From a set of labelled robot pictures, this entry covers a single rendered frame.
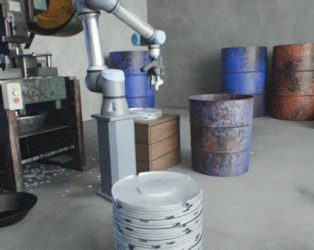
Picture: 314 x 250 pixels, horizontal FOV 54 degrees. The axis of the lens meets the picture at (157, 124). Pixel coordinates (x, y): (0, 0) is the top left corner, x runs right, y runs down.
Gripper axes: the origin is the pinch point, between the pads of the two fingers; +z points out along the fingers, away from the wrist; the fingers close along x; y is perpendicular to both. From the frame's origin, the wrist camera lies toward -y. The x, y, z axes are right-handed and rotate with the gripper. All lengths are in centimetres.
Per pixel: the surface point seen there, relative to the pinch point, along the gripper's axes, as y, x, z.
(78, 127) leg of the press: -37, 34, 24
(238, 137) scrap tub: 32, -43, 30
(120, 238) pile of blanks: -76, -83, 37
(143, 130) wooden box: -12.6, -6.0, 24.6
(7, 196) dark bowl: -90, 8, 49
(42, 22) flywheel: -41, 74, -47
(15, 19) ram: -66, 46, -44
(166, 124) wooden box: 7.9, -3.3, 23.9
